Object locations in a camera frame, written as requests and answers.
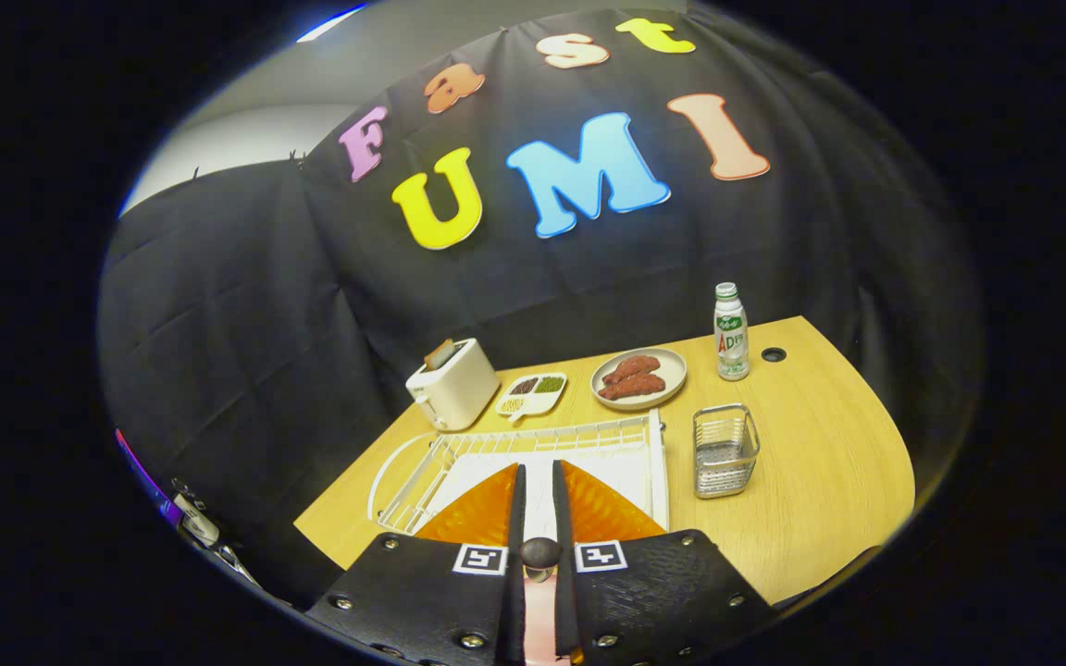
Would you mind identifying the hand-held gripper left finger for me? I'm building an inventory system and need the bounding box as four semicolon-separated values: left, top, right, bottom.
304;462;527;666

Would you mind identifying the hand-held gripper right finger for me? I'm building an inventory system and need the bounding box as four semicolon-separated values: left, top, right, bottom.
552;460;779;666

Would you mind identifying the white wire dish rack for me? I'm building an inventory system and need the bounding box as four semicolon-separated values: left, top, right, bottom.
366;409;671;537

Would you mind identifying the pink plate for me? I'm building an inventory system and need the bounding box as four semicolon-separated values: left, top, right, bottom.
524;578;558;665

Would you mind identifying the metal wire basket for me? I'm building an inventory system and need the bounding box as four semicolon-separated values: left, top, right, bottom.
692;403;762;500

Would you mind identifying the beige round dish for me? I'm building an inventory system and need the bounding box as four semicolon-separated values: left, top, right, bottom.
590;348;688;412

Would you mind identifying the white divided bean tray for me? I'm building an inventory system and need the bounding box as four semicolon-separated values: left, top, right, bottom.
494;372;568;424

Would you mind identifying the white toaster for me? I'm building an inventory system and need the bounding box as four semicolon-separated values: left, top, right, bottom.
405;338;502;433

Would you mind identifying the red meat piece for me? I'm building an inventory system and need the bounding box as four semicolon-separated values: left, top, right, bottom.
598;372;667;401
601;355;662;387

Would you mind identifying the white drink bottle green label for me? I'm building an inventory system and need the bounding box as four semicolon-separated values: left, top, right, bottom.
713;282;750;382

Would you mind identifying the white printed tag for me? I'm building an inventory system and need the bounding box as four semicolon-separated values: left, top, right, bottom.
172;490;221;549

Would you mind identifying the black backdrop cloth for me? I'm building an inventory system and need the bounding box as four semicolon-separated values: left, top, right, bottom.
98;5;987;611

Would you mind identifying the purple glowing screen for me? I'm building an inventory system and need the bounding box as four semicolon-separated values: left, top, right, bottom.
115;427;184;528

